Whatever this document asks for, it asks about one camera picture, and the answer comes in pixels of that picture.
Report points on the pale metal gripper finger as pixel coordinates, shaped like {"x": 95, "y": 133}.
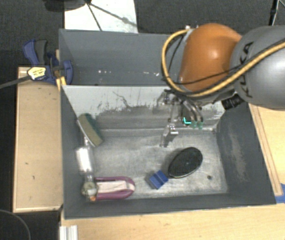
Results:
{"x": 164, "y": 139}
{"x": 174, "y": 130}

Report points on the clear plastic bottle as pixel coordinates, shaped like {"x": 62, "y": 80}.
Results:
{"x": 85, "y": 160}

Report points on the black cylinder on white bracket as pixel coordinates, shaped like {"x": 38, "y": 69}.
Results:
{"x": 231, "y": 102}

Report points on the black oval disc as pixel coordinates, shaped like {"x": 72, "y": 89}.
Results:
{"x": 185, "y": 162}

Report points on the green and yellow sponge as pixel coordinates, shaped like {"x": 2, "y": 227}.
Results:
{"x": 90, "y": 130}

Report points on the grey metal bin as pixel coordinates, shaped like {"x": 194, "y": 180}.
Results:
{"x": 137, "y": 159}

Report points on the pale wood board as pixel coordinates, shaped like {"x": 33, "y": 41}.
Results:
{"x": 38, "y": 144}

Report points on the blue ridged block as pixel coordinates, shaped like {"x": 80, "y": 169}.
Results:
{"x": 157, "y": 179}

